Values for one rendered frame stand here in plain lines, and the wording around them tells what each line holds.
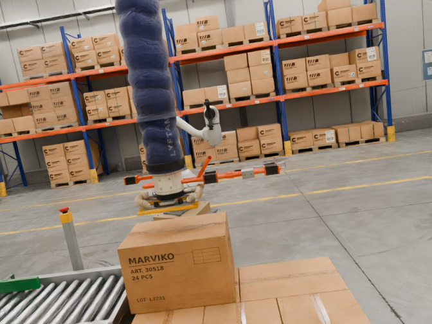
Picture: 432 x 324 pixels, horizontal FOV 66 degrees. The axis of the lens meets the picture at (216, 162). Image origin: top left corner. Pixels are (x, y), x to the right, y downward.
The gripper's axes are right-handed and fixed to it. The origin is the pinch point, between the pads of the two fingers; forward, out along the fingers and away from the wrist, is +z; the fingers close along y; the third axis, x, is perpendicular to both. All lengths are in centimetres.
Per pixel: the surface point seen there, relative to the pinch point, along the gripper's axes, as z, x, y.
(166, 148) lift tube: 31.8, 22.8, 13.9
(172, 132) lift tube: 28.2, 18.8, 5.6
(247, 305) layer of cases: 46, -9, 103
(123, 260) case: 43, 55, 70
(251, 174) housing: 26.1, -20.9, 35.8
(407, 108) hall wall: -825, -531, 91
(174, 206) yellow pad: 36, 23, 46
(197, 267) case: 43, 15, 80
